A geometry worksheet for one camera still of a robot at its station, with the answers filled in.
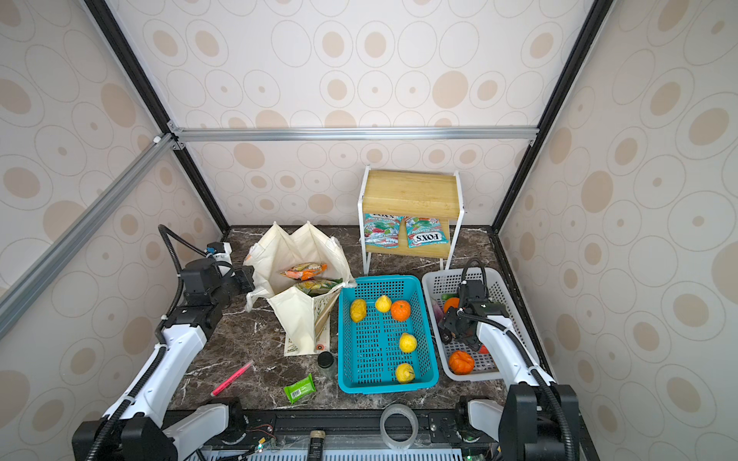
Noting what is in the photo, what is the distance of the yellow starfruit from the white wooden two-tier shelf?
0.59 ft

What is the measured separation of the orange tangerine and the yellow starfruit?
0.09 metres

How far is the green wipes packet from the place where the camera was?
0.79 m

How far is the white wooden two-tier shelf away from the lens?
0.81m
